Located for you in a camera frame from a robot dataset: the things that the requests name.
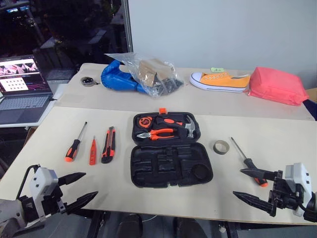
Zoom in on claw hammer orange black grip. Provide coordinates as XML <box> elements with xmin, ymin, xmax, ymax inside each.
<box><xmin>156</xmin><ymin>115</ymin><xmax>198</xmax><ymax>139</ymax></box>

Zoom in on orange black flathead screwdriver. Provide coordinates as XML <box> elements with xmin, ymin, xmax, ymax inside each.
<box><xmin>64</xmin><ymin>121</ymin><xmax>88</xmax><ymax>163</ymax></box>

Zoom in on dark blue fabric object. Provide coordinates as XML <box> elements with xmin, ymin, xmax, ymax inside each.
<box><xmin>303</xmin><ymin>99</ymin><xmax>317</xmax><ymax>121</ymax></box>

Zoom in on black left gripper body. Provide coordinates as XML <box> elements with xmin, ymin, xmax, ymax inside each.
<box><xmin>41</xmin><ymin>182</ymin><xmax>67</xmax><ymax>219</ymax></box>

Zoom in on orange black utility knife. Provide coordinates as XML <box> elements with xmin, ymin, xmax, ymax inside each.
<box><xmin>101</xmin><ymin>126</ymin><xmax>116</xmax><ymax>164</ymax></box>

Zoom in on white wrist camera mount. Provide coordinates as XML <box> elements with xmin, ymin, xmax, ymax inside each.
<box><xmin>284</xmin><ymin>162</ymin><xmax>313</xmax><ymax>217</ymax></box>
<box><xmin>29</xmin><ymin>166</ymin><xmax>59</xmax><ymax>223</ymax></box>

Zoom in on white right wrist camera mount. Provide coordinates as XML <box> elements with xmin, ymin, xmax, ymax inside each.
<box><xmin>284</xmin><ymin>162</ymin><xmax>313</xmax><ymax>217</ymax></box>

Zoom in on open grey laptop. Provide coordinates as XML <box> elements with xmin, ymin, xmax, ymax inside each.
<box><xmin>0</xmin><ymin>54</ymin><xmax>54</xmax><ymax>125</ymax></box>

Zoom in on grey tape roll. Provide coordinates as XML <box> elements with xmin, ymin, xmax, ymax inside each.
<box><xmin>213</xmin><ymin>139</ymin><xmax>230</xmax><ymax>155</ymax></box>

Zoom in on blue plastic bag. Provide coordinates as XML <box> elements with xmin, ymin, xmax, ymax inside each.
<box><xmin>101</xmin><ymin>59</ymin><xmax>147</xmax><ymax>95</ymax></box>

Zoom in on brown cardboard piece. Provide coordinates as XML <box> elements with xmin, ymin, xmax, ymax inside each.
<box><xmin>138</xmin><ymin>58</ymin><xmax>172</xmax><ymax>86</ymax></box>

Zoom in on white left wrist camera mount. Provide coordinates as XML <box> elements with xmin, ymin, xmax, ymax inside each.
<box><xmin>29</xmin><ymin>166</ymin><xmax>59</xmax><ymax>223</ymax></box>

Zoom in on orange black tape measure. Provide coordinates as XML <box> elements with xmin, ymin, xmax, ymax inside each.
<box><xmin>138</xmin><ymin>117</ymin><xmax>153</xmax><ymax>129</ymax></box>

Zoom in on orange black phillips screwdriver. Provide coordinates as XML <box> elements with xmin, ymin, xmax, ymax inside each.
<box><xmin>230</xmin><ymin>136</ymin><xmax>269</xmax><ymax>187</ymax></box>

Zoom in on pink fabric pouch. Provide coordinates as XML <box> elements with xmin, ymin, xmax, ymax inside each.
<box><xmin>247</xmin><ymin>66</ymin><xmax>311</xmax><ymax>107</ymax></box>

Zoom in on black tool case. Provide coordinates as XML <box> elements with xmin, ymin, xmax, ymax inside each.
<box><xmin>129</xmin><ymin>107</ymin><xmax>214</xmax><ymax>188</ymax></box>

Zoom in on orange handled pliers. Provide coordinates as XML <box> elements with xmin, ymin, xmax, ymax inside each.
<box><xmin>136</xmin><ymin>128</ymin><xmax>177</xmax><ymax>142</ymax></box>

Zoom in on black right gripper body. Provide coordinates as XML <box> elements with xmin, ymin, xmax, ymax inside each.
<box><xmin>268</xmin><ymin>170</ymin><xmax>306</xmax><ymax>218</ymax></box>

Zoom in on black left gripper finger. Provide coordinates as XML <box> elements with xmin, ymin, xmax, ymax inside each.
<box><xmin>58</xmin><ymin>172</ymin><xmax>87</xmax><ymax>186</ymax></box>
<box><xmin>65</xmin><ymin>190</ymin><xmax>99</xmax><ymax>215</ymax></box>

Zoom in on orange voltage tester pen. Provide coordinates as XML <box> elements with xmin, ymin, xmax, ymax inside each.
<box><xmin>89</xmin><ymin>135</ymin><xmax>98</xmax><ymax>166</ymax></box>

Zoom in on metal window frame post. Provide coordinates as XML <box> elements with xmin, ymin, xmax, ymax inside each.
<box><xmin>122</xmin><ymin>0</ymin><xmax>135</xmax><ymax>54</ymax></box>

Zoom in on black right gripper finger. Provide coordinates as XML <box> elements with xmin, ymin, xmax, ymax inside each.
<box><xmin>240</xmin><ymin>168</ymin><xmax>275</xmax><ymax>180</ymax></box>
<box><xmin>232</xmin><ymin>190</ymin><xmax>273</xmax><ymax>212</ymax></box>

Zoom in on dark rounded shape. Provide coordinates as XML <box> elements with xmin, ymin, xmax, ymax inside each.
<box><xmin>118</xmin><ymin>214</ymin><xmax>144</xmax><ymax>238</ymax></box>

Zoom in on orange canvas sneaker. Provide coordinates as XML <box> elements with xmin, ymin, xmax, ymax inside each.
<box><xmin>189</xmin><ymin>71</ymin><xmax>252</xmax><ymax>94</ymax></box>

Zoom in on clear plastic bag of parts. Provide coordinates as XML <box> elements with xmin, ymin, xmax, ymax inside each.
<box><xmin>104</xmin><ymin>52</ymin><xmax>185</xmax><ymax>98</ymax></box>

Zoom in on small round metal tin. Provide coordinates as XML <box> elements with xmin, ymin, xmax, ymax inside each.
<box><xmin>80</xmin><ymin>76</ymin><xmax>95</xmax><ymax>88</ymax></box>

